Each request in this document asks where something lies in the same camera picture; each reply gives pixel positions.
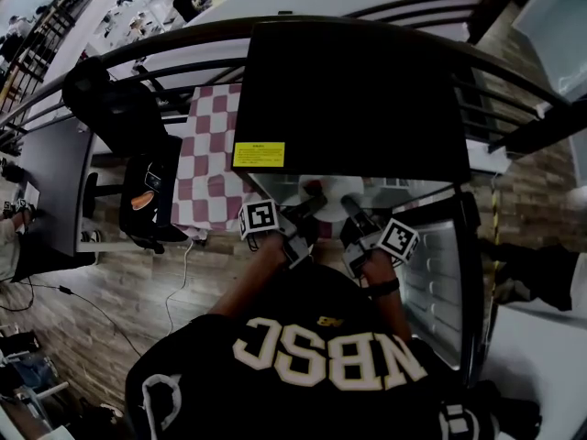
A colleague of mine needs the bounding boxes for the grey desk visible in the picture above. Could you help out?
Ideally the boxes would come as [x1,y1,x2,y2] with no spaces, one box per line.
[12,115,98,259]

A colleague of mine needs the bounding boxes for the yellow black striped pole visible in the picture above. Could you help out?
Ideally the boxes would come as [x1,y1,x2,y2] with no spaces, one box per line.
[490,184,502,270]

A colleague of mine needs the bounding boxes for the yellow warning sticker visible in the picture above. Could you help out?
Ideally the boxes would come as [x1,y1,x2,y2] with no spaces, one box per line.
[232,141,286,169]

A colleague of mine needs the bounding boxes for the person's right forearm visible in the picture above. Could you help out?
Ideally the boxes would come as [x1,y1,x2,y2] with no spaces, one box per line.
[360,247,414,341]

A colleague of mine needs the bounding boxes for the black shirt with white letters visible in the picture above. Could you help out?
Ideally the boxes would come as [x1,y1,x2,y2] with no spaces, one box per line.
[124,262,543,440]

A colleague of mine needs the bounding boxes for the black metal railing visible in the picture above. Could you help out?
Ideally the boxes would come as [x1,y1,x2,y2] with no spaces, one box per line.
[0,0,587,155]

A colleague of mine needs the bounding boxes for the person's left forearm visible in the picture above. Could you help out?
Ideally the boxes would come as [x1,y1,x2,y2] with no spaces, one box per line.
[206,234,288,318]

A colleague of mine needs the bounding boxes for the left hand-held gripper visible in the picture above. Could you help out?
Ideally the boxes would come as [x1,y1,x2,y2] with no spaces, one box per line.
[238,193,329,270]

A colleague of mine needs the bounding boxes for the white plate of strawberries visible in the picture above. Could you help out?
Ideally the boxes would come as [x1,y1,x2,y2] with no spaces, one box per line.
[297,175,364,225]

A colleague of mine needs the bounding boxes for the black fridge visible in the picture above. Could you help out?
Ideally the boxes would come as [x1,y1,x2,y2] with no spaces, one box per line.
[230,19,488,387]

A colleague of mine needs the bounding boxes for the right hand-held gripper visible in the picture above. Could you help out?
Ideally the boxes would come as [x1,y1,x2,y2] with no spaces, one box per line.
[339,194,421,280]

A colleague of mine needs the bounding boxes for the white cable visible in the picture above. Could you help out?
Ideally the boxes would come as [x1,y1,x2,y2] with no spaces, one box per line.
[163,239,195,336]

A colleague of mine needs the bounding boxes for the black wristband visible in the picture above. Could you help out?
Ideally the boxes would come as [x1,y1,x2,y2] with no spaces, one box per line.
[364,277,401,298]

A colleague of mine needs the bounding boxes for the red white checkered tablecloth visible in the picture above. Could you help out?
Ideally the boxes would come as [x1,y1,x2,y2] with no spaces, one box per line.
[171,83,259,234]

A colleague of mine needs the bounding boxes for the black cable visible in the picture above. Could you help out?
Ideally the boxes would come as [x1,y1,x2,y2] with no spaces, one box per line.
[0,278,144,359]

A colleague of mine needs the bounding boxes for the white cabinet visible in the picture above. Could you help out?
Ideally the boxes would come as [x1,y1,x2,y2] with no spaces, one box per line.
[511,0,587,103]

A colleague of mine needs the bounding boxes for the white table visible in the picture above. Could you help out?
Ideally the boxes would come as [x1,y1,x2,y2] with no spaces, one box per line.
[481,303,587,440]

